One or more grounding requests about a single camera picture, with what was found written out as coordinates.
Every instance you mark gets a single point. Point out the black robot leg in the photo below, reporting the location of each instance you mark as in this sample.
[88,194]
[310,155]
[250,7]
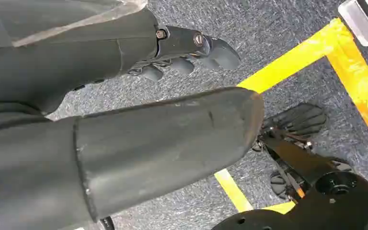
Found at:
[339,203]

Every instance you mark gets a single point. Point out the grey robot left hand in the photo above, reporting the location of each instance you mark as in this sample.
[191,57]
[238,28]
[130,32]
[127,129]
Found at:
[146,152]

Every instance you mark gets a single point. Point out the yellow floor tape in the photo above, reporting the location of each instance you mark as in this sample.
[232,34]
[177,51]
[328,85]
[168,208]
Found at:
[346,54]

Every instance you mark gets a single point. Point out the black robot foot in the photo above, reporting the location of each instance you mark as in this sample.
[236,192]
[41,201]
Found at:
[301,119]

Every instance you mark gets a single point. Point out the silver floor socket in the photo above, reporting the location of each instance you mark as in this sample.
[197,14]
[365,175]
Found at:
[358,22]

